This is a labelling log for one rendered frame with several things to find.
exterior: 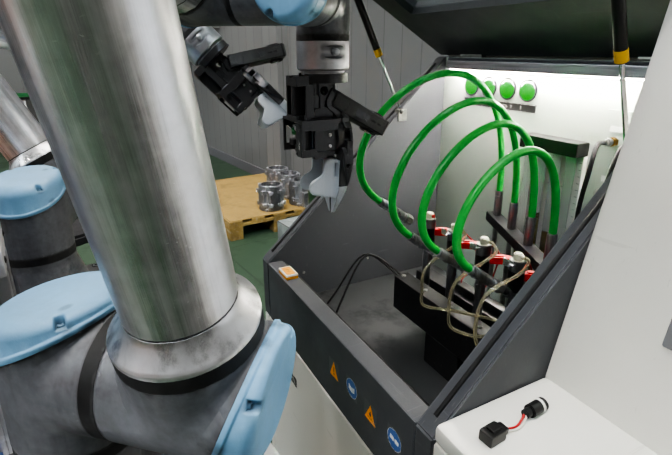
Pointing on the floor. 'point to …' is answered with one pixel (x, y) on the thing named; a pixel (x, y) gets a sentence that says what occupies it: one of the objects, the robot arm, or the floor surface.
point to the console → (628, 278)
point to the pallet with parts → (260, 199)
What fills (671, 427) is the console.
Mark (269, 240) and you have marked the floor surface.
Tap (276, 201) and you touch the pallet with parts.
